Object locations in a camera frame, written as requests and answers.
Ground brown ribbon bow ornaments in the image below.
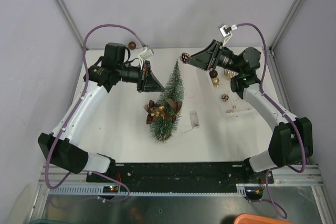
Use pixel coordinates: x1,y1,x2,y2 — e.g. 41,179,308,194
144,98,182,125

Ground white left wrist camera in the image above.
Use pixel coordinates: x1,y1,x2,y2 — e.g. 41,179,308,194
138,46,154,69

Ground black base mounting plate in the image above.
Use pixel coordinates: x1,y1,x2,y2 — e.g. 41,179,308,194
86,162,274,189

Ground white perforated plastic basket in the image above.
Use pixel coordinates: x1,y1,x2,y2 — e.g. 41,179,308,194
209,70,254,117

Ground small green bottlebrush christmas tree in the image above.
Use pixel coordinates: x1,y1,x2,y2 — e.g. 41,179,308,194
150,61,184,142

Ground right aluminium frame post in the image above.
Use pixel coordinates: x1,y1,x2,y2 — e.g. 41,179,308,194
269,0,305,52

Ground white slotted cable duct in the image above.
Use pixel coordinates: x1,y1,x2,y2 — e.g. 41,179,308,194
49,184,263,197

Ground left aluminium frame post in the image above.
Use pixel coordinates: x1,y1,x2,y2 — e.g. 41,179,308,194
54,0,83,48

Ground large gold striped bauble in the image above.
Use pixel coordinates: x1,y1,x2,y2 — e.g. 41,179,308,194
224,69,238,80

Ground dark brown bauble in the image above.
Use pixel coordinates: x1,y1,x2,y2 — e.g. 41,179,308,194
128,41,136,50
209,70,218,78

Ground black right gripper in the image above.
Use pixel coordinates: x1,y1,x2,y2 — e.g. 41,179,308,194
186,40,243,74

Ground small gold glitter bauble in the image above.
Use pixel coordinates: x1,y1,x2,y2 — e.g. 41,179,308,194
212,77,219,87

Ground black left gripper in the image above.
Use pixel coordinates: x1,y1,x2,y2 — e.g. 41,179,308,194
116,60,164,93

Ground dark brown bauble top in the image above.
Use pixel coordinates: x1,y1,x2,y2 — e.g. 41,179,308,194
209,70,218,78

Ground orange object bottom edge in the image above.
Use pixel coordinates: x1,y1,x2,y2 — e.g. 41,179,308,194
233,214,291,224

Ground aluminium frame post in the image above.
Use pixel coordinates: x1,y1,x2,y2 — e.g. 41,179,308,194
54,0,83,48
269,0,305,52

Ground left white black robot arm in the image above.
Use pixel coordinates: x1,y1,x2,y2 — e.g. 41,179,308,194
38,43,164,182

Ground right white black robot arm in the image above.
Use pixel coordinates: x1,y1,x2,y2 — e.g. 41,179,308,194
183,40,313,183

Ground pine cone ornament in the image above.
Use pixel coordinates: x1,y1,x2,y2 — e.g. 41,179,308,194
180,52,191,63
221,94,229,102

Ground clear light string battery box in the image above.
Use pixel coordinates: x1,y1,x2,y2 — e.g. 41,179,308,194
190,111,200,129

